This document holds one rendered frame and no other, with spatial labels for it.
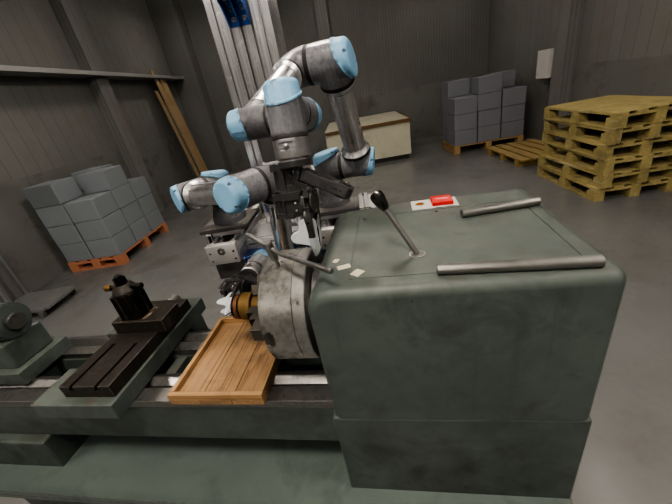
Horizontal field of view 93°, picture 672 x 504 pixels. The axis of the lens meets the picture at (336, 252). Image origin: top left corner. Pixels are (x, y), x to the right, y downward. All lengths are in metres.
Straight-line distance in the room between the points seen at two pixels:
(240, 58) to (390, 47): 8.27
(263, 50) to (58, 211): 4.25
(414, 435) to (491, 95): 6.88
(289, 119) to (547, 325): 0.63
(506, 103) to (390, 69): 3.43
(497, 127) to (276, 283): 6.96
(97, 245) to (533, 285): 5.12
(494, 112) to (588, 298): 6.84
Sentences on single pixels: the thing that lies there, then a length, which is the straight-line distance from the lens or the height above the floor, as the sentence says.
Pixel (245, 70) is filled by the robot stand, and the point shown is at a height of 1.75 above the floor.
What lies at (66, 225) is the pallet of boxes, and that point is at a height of 0.66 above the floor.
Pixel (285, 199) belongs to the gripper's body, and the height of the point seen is 1.43.
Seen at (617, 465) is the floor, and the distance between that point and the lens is 2.03.
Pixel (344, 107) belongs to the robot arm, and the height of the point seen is 1.55.
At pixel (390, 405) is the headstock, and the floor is 0.92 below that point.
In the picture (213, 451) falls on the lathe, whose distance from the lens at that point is 1.43.
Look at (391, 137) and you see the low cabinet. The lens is 7.38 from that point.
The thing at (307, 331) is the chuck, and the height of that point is 1.10.
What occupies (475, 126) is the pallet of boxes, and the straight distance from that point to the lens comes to 7.36.
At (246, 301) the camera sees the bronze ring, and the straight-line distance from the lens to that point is 0.98.
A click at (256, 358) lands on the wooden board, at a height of 0.89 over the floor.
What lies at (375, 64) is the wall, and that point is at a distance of 9.66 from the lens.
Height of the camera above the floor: 1.61
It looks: 27 degrees down
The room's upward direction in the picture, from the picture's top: 11 degrees counter-clockwise
